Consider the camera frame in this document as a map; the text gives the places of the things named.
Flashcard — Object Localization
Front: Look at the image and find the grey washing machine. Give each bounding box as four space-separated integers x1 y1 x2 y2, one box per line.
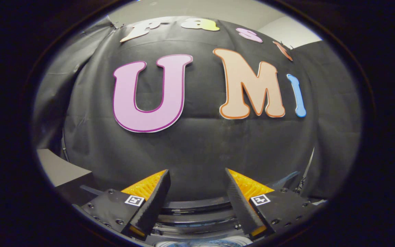
148 210 254 247

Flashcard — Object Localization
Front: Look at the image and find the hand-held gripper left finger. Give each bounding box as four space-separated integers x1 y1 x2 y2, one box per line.
81 169 171 241

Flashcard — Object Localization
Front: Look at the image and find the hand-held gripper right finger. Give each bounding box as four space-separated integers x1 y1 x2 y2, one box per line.
224 168 321 240

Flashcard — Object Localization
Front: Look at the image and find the black backdrop cloth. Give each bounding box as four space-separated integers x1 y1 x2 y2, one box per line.
31 15 362 203

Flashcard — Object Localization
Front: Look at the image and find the grey and beige cabinet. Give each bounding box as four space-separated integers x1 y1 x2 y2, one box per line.
36 149 95 206

